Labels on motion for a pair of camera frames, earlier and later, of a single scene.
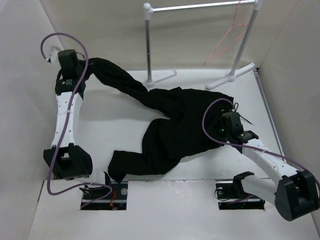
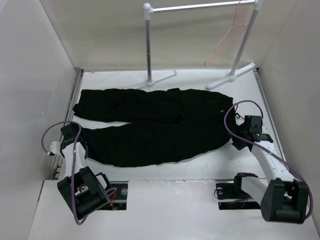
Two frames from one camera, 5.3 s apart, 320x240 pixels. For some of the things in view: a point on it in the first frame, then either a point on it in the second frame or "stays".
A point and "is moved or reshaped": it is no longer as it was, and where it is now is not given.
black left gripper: x=83 y=64 to x=86 y=152
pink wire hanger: x=233 y=24 stays
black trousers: x=193 y=117 is moved or reshaped
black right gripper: x=217 y=122 to x=236 y=143
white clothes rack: x=148 y=10 stays
